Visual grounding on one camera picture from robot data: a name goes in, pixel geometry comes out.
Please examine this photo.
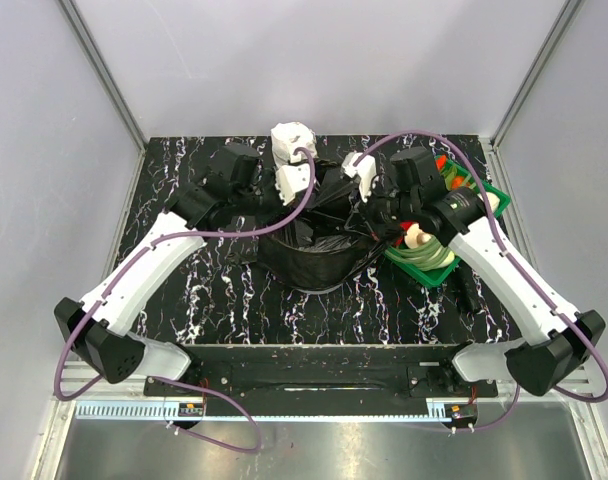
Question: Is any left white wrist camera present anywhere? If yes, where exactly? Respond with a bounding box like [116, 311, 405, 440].
[273, 156, 315, 206]

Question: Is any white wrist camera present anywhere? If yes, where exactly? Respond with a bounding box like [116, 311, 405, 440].
[341, 152, 377, 203]
[273, 156, 315, 206]

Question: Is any orange toy carrot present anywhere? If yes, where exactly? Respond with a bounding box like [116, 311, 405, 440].
[435, 155, 468, 191]

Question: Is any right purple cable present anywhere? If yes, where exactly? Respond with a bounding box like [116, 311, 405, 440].
[356, 129, 608, 434]

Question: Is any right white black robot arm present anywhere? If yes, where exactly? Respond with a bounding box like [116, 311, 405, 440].
[342, 149, 605, 397]

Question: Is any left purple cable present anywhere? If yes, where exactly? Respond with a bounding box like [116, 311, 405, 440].
[52, 146, 316, 455]

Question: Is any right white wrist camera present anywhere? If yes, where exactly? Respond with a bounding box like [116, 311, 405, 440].
[341, 152, 377, 203]

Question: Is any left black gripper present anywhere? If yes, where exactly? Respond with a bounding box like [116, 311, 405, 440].
[233, 167, 298, 230]

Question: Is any white toy mushroom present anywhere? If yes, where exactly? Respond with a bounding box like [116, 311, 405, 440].
[404, 224, 432, 249]

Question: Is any aluminium frame rail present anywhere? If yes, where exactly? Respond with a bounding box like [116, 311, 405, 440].
[55, 0, 148, 151]

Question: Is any green plastic vegetable basket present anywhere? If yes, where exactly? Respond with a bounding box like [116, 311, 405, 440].
[383, 154, 513, 289]

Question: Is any purple cable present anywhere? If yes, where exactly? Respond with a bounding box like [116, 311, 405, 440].
[356, 129, 608, 434]
[52, 146, 316, 455]

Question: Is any grey plastic trash bin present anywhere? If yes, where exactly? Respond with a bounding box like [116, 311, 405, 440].
[291, 283, 342, 295]

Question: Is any green toy bean bundle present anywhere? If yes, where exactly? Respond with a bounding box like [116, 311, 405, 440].
[386, 238, 455, 272]

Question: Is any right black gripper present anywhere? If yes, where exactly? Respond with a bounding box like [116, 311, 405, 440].
[345, 176, 419, 241]

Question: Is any white crumpled paper towel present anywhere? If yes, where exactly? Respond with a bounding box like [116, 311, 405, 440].
[270, 122, 318, 166]

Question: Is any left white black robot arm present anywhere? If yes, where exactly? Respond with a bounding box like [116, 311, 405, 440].
[54, 143, 311, 395]

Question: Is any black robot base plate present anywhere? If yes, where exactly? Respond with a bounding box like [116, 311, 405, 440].
[182, 345, 498, 421]

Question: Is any black plastic trash bag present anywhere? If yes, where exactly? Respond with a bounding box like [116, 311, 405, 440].
[228, 157, 400, 291]

